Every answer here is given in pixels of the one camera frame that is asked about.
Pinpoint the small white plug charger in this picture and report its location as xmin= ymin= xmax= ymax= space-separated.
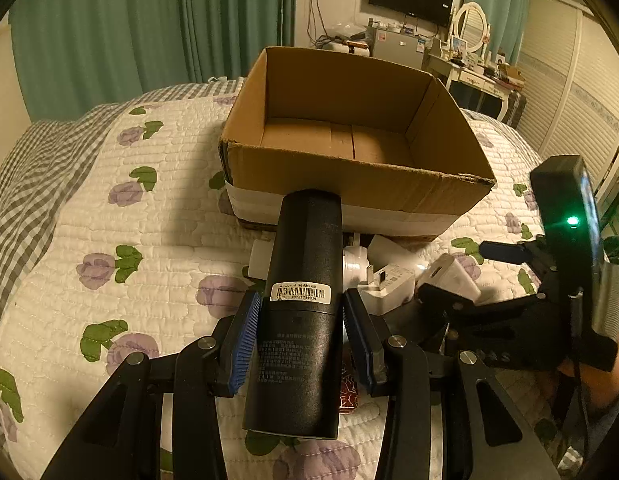
xmin=417 ymin=254 xmax=481 ymax=302

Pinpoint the large white power adapter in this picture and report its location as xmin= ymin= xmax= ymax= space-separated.
xmin=357 ymin=263 xmax=416 ymax=315

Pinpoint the white handheld device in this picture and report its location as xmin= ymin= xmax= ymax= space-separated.
xmin=247 ymin=235 xmax=429 ymax=286

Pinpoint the black cylindrical bottle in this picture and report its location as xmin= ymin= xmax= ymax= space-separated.
xmin=244 ymin=190 xmax=343 ymax=439

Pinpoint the person's right hand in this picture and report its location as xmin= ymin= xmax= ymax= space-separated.
xmin=534 ymin=358 xmax=619 ymax=411

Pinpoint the dark red small packet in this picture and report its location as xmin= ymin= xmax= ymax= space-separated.
xmin=339 ymin=353 xmax=359 ymax=415

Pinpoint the white louvered wardrobe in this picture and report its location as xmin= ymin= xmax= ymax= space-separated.
xmin=513 ymin=0 xmax=619 ymax=196

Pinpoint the brown cardboard box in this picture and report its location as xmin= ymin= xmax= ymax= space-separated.
xmin=220 ymin=47 xmax=496 ymax=240

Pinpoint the white dressing table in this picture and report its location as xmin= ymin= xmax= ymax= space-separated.
xmin=422 ymin=54 xmax=517 ymax=124

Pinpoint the white floral quilt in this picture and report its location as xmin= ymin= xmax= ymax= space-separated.
xmin=0 ymin=91 xmax=542 ymax=479

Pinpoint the small grey refrigerator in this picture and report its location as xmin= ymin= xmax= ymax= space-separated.
xmin=366 ymin=27 xmax=424 ymax=70

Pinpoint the white oval vanity mirror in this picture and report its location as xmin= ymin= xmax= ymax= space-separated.
xmin=451 ymin=1 xmax=491 ymax=53

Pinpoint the white suitcase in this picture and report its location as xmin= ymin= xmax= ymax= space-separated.
xmin=321 ymin=41 xmax=370 ymax=56

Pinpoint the grey checkered bed sheet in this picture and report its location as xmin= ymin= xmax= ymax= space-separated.
xmin=0 ymin=77 xmax=244 ymax=321

